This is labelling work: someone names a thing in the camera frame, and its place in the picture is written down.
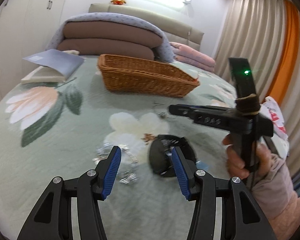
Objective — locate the green floral bedspread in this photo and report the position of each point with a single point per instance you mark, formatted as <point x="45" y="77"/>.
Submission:
<point x="87" y="120"/>

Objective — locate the pink right sleeve forearm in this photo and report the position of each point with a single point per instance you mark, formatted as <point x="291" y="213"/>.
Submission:
<point x="278" y="200"/>

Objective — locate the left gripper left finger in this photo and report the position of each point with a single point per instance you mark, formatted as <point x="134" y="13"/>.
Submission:
<point x="50" y="218"/>

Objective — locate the person's right hand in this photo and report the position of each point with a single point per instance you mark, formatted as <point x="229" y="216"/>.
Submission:
<point x="236" y="166"/>

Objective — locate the black round case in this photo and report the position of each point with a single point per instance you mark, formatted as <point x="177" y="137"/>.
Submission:
<point x="160" y="153"/>

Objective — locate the blue-grey book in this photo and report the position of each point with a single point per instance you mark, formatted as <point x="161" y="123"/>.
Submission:
<point x="64" y="63"/>

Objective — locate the white plastic bag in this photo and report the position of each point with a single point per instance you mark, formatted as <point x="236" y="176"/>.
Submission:
<point x="272" y="111"/>

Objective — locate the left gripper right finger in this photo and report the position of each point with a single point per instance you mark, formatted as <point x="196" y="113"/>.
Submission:
<point x="242" y="217"/>

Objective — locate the beige bed headboard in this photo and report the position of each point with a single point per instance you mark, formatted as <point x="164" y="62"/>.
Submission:
<point x="175" y="30"/>

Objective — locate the orange curtain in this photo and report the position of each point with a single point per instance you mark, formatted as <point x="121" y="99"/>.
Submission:
<point x="289" y="55"/>

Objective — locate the white wardrobe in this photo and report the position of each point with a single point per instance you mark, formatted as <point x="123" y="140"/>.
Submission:
<point x="26" y="27"/>

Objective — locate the brown folded duvet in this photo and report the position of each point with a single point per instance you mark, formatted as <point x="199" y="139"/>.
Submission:
<point x="102" y="37"/>

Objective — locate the pink folded blanket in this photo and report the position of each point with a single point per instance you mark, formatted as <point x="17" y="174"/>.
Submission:
<point x="188" y="55"/>

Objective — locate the beige curtain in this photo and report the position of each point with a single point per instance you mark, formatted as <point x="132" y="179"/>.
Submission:
<point x="255" y="30"/>

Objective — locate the brown wicker basket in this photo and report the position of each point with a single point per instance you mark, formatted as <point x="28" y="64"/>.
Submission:
<point x="133" y="75"/>

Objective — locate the orange plush toy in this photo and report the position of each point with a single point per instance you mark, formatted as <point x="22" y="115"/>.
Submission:
<point x="118" y="2"/>

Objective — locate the blue patterned blanket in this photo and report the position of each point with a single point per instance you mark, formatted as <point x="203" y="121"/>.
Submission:
<point x="165" y="51"/>

